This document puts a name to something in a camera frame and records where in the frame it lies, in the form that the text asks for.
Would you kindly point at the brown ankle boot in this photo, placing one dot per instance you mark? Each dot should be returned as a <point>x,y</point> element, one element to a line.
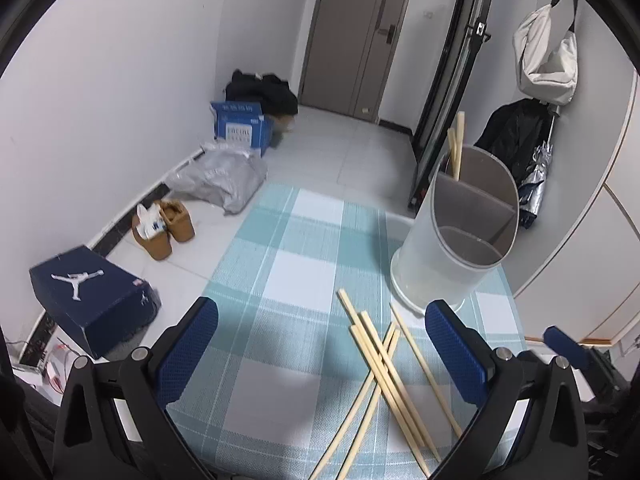
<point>155,245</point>
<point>180,222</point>

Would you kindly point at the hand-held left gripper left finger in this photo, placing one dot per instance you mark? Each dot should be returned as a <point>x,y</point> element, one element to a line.
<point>187,350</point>

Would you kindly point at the pile of black clothes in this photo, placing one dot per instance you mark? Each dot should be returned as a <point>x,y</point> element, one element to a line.
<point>265,92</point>

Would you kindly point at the bunch of wooden chopsticks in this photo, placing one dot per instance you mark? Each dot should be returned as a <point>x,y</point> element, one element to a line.
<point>382,375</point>

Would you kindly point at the teal white checked tablecloth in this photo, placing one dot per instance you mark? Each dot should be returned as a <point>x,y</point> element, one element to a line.
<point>280,320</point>

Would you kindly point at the white plastic utensil holder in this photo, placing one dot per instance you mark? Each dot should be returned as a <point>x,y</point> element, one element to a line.
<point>435,265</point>

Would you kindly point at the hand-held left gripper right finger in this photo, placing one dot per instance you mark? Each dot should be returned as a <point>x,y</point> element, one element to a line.
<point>455,350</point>

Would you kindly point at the silver folded umbrella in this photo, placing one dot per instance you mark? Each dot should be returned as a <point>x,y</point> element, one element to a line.
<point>537,180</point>

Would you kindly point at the navy shoe box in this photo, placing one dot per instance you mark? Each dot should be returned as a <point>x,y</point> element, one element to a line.
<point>85,305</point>

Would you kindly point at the black jacket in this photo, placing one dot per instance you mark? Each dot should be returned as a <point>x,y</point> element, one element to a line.
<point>510,135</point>

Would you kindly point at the white power strip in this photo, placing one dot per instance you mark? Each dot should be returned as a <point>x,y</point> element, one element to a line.
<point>35,342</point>

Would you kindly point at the brown box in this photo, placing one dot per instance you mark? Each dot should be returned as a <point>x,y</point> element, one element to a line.
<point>283,124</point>

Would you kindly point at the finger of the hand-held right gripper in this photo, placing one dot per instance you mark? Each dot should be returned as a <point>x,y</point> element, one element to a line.
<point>565,345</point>

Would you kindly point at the white cabinet with wood trim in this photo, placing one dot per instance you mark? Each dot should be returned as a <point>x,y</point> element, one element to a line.
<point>600,260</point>

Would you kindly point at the white fabric bag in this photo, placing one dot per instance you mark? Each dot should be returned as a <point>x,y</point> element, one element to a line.
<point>545,70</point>

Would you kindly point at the black framed glass door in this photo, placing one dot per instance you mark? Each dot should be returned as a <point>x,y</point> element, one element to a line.
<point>450,60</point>

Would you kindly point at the grey brown door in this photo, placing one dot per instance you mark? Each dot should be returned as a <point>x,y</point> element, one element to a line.
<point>345,45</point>

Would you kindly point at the grey plastic bag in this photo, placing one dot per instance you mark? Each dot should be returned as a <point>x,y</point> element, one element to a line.
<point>220,180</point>

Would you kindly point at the slim wooden chopstick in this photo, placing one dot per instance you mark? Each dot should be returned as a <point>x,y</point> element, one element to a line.
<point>452,155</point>
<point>459,145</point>

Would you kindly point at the blue cardboard box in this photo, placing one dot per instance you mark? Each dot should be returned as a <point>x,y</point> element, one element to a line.
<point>240,127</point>

